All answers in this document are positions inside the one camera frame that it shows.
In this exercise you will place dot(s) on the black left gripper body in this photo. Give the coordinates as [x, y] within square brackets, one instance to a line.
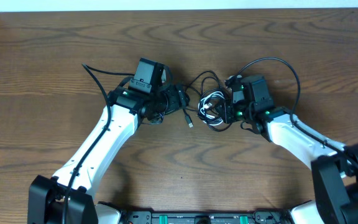
[182, 98]

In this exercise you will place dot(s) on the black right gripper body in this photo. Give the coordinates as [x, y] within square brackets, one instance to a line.
[235, 112]

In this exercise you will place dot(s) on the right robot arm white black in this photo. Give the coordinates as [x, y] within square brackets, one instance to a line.
[333, 165]

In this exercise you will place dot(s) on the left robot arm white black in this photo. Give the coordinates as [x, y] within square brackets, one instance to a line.
[68, 196]

